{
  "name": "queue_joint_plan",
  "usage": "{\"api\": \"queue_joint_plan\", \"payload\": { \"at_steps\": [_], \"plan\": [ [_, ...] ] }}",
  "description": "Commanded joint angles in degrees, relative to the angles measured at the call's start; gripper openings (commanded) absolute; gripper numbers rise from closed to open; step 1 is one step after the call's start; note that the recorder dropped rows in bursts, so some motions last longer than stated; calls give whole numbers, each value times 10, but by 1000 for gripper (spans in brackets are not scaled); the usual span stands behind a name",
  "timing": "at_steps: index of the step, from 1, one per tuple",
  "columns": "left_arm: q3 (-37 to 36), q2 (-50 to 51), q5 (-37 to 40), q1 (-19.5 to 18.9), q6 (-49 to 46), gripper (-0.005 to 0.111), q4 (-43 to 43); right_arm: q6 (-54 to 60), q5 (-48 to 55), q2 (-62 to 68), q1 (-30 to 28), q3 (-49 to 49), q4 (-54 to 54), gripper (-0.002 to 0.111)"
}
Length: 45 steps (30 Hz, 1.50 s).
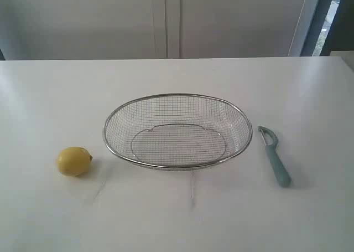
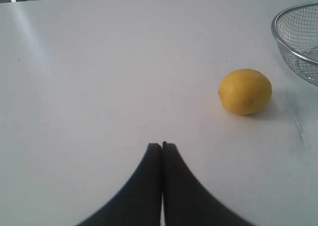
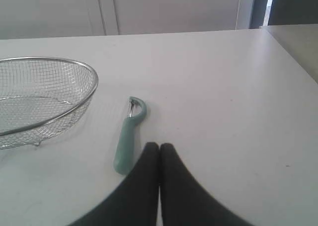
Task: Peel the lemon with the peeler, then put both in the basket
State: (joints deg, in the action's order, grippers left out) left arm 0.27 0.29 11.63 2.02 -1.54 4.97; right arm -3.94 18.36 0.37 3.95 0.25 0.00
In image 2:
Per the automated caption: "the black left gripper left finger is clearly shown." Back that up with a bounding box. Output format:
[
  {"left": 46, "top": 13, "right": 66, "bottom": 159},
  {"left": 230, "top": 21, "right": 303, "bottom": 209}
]
[{"left": 80, "top": 144, "right": 162, "bottom": 226}]

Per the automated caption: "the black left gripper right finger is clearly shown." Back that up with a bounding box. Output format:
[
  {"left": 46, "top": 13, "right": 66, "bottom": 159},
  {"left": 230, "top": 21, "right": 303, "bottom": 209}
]
[{"left": 161, "top": 142, "right": 251, "bottom": 226}]

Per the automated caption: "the yellow lemon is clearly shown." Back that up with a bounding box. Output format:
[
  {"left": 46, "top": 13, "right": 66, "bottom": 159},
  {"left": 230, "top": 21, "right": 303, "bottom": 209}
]
[{"left": 218, "top": 69, "right": 272, "bottom": 115}]

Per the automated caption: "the steel wire mesh basket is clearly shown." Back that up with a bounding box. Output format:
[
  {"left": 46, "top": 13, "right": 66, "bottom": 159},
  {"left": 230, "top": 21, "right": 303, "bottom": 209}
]
[{"left": 271, "top": 1, "right": 318, "bottom": 86}]

